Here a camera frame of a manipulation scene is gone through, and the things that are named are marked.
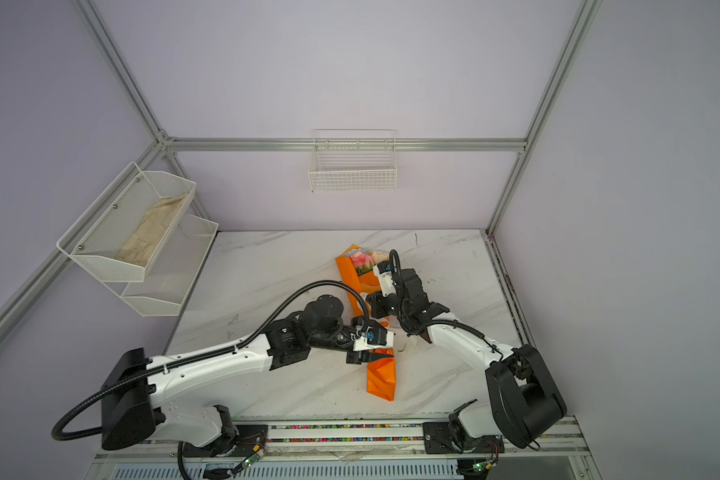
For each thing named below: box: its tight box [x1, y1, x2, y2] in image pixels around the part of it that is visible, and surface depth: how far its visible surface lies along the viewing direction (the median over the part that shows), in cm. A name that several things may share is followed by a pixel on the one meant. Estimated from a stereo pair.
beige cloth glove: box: [116, 193, 189, 266], surface depth 81 cm
